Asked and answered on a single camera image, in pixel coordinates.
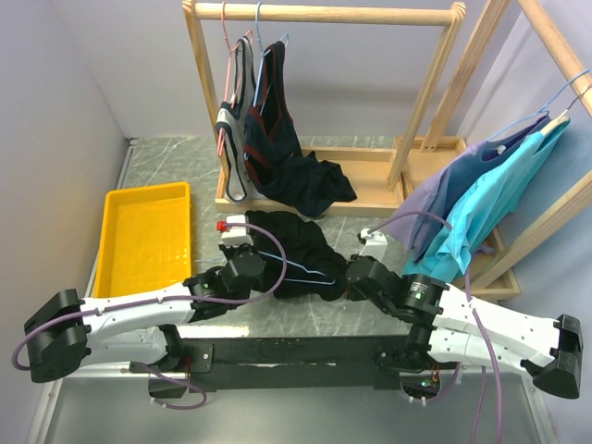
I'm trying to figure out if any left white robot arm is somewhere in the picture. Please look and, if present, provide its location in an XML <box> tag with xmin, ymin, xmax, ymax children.
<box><xmin>13</xmin><ymin>245</ymin><xmax>265</xmax><ymax>383</ymax></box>

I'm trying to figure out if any blue hanger with navy top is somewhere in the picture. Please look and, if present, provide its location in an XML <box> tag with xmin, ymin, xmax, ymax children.
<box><xmin>253</xmin><ymin>1</ymin><xmax>268</xmax><ymax>115</ymax></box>

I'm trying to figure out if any navy red-trimmed tank top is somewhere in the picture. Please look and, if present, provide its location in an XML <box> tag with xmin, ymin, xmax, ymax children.
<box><xmin>244</xmin><ymin>41</ymin><xmax>357</xmax><ymax>217</ymax></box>

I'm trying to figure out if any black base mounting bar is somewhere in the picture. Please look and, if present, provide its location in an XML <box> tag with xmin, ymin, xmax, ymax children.
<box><xmin>153</xmin><ymin>335</ymin><xmax>437</xmax><ymax>392</ymax></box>

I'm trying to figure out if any blue wire hanger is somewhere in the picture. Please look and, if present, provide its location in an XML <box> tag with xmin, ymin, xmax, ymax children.
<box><xmin>259</xmin><ymin>251</ymin><xmax>337</xmax><ymax>286</ymax></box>

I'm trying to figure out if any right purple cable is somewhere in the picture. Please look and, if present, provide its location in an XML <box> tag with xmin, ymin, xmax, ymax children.
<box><xmin>367</xmin><ymin>210</ymin><xmax>505</xmax><ymax>444</ymax></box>

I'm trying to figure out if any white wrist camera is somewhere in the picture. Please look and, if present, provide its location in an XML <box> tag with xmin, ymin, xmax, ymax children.
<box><xmin>216</xmin><ymin>215</ymin><xmax>253</xmax><ymax>247</ymax></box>
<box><xmin>358</xmin><ymin>228</ymin><xmax>388</xmax><ymax>261</ymax></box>

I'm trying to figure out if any purple shirt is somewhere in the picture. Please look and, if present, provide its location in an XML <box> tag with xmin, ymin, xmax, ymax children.
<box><xmin>388</xmin><ymin>116</ymin><xmax>550</xmax><ymax>264</ymax></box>

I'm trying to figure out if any black tank top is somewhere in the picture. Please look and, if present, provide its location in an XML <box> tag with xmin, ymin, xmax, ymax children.
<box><xmin>245</xmin><ymin>211</ymin><xmax>347</xmax><ymax>302</ymax></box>

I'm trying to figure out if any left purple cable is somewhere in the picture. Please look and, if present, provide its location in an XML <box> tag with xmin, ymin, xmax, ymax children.
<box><xmin>10</xmin><ymin>222</ymin><xmax>289</xmax><ymax>412</ymax></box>

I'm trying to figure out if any wooden clothes rack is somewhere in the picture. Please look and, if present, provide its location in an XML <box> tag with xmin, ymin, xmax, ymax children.
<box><xmin>386</xmin><ymin>1</ymin><xmax>591</xmax><ymax>291</ymax></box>
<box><xmin>182</xmin><ymin>1</ymin><xmax>466</xmax><ymax>216</ymax></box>

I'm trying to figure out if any turquoise shirt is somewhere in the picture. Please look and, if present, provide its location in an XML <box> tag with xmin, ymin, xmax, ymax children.
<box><xmin>403</xmin><ymin>121</ymin><xmax>570</xmax><ymax>282</ymax></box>

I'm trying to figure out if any wooden hanger on right rack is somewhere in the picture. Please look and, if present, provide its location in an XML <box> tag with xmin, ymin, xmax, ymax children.
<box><xmin>540</xmin><ymin>109</ymin><xmax>570</xmax><ymax>137</ymax></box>

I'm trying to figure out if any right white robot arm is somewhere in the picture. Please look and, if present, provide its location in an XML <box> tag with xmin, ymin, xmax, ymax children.
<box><xmin>346</xmin><ymin>256</ymin><xmax>584</xmax><ymax>400</ymax></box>

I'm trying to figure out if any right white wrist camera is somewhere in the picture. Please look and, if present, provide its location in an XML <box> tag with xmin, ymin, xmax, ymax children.
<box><xmin>358</xmin><ymin>228</ymin><xmax>388</xmax><ymax>261</ymax></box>

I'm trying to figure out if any white grey tank top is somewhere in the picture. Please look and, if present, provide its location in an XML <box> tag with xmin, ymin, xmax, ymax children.
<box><xmin>215</xmin><ymin>35</ymin><xmax>255</xmax><ymax>204</ymax></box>

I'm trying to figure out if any blue hanger on right rack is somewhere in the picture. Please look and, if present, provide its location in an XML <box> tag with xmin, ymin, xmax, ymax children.
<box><xmin>487</xmin><ymin>68</ymin><xmax>590</xmax><ymax>141</ymax></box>

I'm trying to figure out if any yellow plastic tray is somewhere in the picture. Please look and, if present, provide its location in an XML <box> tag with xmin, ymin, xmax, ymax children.
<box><xmin>93</xmin><ymin>181</ymin><xmax>191</xmax><ymax>298</ymax></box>

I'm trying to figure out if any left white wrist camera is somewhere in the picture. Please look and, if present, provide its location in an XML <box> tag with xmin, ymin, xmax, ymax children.
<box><xmin>216</xmin><ymin>215</ymin><xmax>253</xmax><ymax>247</ymax></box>

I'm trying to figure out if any purple cable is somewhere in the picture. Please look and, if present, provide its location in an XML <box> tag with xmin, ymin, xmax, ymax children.
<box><xmin>10</xmin><ymin>222</ymin><xmax>289</xmax><ymax>412</ymax></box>
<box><xmin>367</xmin><ymin>210</ymin><xmax>505</xmax><ymax>444</ymax></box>

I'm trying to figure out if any pink wire hanger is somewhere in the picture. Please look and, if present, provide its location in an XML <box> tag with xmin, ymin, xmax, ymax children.
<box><xmin>215</xmin><ymin>2</ymin><xmax>253</xmax><ymax>160</ymax></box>

